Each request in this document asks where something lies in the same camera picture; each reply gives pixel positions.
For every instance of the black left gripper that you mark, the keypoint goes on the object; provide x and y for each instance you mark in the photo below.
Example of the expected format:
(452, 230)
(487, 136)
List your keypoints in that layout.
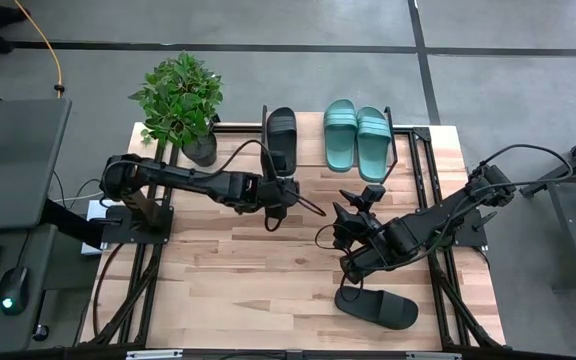
(278, 192)

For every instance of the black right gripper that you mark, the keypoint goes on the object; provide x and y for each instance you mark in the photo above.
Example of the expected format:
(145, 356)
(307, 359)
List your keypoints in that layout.
(365, 232)

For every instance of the teal rubber slide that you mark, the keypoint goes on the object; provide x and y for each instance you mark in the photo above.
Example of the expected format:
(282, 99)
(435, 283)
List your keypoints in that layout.
(374, 160)
(340, 150)

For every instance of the black rubber slide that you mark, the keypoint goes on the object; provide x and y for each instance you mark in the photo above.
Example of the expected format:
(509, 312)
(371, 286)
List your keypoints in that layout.
(282, 130)
(383, 310)

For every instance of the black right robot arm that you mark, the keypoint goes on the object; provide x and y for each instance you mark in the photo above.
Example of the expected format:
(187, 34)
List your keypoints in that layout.
(433, 220)

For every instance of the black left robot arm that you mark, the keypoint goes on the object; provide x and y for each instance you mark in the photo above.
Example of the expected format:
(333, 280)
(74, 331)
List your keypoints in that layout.
(183, 177)

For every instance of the green potted plant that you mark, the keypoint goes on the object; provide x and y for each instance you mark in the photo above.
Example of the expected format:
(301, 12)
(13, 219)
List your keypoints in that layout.
(178, 100)

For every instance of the white power box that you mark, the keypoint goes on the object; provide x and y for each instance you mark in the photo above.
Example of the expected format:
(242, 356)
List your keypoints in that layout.
(95, 210)

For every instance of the grey metal stand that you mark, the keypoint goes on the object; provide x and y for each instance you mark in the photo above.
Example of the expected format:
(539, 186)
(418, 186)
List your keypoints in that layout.
(575, 225)

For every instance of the black round knob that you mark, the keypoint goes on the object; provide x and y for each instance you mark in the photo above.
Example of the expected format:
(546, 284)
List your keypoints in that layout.
(41, 333)

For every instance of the black computer mouse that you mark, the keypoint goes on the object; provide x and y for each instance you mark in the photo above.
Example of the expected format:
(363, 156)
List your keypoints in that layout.
(14, 287)

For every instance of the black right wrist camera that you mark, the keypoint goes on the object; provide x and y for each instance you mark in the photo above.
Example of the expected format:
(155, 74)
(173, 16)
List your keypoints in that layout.
(374, 195)

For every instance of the wooden shelf with black frame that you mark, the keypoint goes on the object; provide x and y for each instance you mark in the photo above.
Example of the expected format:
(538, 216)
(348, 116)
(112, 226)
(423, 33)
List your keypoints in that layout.
(310, 145)

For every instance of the black aluminium table frame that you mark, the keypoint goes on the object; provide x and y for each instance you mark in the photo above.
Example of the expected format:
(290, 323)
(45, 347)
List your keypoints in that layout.
(420, 192)

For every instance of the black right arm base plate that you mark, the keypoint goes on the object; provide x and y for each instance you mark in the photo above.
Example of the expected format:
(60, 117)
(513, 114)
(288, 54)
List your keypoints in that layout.
(475, 240)

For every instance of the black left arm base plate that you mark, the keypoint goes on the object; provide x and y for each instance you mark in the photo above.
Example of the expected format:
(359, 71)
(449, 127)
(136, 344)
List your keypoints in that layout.
(163, 235)

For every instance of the silver metal bracket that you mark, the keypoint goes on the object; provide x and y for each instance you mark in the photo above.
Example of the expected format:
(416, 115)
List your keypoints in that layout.
(153, 355)
(433, 356)

